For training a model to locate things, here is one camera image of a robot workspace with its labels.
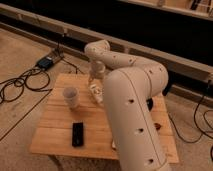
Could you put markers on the black remote control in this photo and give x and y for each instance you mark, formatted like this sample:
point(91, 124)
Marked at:
point(77, 134)

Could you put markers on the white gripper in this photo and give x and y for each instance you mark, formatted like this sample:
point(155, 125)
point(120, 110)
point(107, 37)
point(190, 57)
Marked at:
point(97, 71)

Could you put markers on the black bowl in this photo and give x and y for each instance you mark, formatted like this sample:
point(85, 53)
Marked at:
point(150, 104)

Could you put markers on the wooden table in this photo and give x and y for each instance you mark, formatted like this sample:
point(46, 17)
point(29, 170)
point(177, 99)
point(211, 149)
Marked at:
point(53, 135)

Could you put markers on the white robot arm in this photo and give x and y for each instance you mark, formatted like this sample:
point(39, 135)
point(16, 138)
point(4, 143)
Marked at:
point(133, 80)

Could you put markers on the small red object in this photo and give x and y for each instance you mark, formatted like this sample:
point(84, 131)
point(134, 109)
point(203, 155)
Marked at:
point(157, 126)

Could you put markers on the black power adapter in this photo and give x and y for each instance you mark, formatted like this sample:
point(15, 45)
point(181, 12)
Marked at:
point(45, 63)

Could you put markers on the white paper cup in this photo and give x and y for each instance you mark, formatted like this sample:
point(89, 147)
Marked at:
point(71, 97)

